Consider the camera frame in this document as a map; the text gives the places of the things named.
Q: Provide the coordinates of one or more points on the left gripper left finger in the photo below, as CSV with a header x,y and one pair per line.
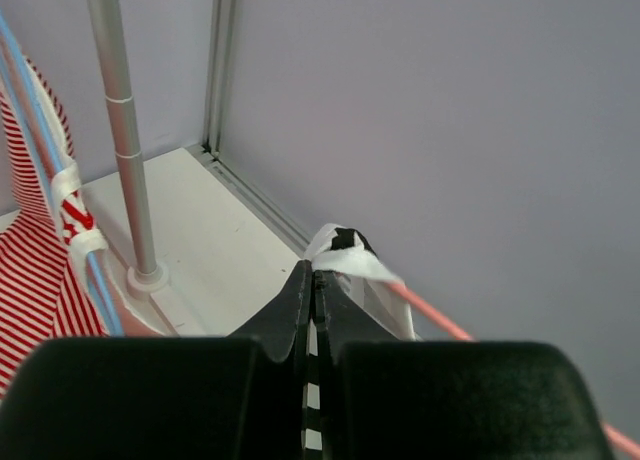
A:
x,y
233,397

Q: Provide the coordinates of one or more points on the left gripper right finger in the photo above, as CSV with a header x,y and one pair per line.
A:
x,y
498,400

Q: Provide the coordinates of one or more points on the black white striped tank top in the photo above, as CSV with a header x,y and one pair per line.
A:
x,y
360,260

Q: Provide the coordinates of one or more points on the pink wire hanger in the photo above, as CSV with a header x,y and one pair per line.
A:
x,y
616,437

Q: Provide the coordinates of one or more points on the red white striped tank top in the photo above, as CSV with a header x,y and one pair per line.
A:
x,y
40,297

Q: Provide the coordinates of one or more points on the white clothes rack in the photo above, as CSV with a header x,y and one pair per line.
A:
x,y
148,280

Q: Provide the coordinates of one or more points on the blue wire hanger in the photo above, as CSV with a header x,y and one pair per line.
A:
x,y
47,144

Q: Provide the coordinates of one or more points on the right aluminium frame post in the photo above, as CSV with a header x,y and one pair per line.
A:
x,y
227,148

